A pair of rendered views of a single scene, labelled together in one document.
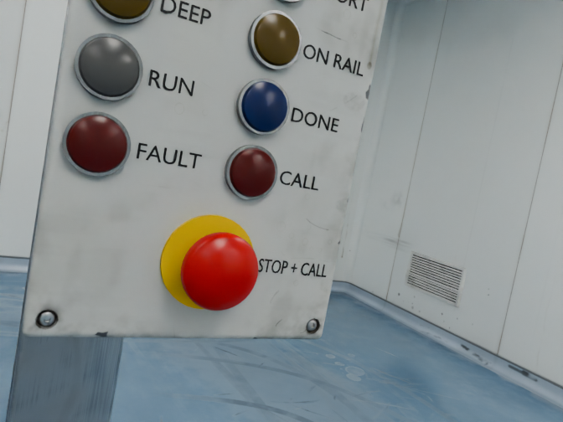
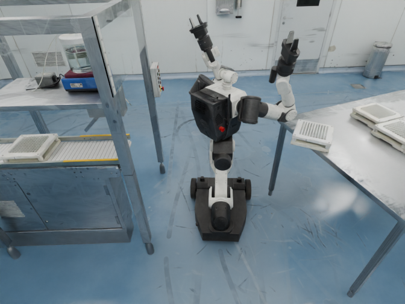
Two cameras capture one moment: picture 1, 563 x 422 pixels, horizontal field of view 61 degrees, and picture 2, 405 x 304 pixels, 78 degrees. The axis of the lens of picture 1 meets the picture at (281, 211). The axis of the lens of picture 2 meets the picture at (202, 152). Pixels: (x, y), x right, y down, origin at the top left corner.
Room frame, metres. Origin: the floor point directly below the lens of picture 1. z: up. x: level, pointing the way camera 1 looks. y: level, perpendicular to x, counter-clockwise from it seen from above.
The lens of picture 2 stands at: (-1.05, 1.80, 1.89)
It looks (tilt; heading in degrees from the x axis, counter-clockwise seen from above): 38 degrees down; 297
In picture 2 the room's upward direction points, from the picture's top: 2 degrees counter-clockwise
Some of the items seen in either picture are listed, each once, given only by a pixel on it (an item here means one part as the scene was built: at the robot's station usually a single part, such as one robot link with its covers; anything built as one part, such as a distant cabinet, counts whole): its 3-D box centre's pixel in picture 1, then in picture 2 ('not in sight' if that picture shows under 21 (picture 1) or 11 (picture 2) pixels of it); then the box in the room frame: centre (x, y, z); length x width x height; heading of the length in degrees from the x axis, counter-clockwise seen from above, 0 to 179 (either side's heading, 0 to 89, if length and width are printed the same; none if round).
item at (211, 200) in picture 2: not in sight; (220, 197); (-0.52, 0.44, 0.28); 0.21 x 0.20 x 0.13; 113
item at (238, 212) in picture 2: not in sight; (220, 201); (-0.51, 0.41, 0.19); 0.64 x 0.52 x 0.33; 113
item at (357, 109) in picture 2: not in sight; (376, 112); (-1.49, -0.31, 0.93); 0.25 x 0.24 x 0.02; 136
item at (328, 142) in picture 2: not in sight; (313, 131); (-1.08, 0.16, 0.93); 0.25 x 0.24 x 0.02; 89
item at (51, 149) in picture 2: not in sight; (33, 151); (0.52, 1.13, 0.93); 0.24 x 0.24 x 0.02; 27
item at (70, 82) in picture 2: not in sight; (88, 76); (0.11, 0.87, 1.40); 0.21 x 0.20 x 0.09; 117
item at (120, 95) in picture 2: not in sight; (105, 99); (0.13, 0.79, 1.22); 0.22 x 0.11 x 0.20; 27
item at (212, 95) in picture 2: not in sight; (219, 110); (-0.51, 0.48, 1.13); 0.34 x 0.30 x 0.36; 157
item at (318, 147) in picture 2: not in sight; (311, 137); (-1.08, 0.16, 0.88); 0.24 x 0.24 x 0.02; 89
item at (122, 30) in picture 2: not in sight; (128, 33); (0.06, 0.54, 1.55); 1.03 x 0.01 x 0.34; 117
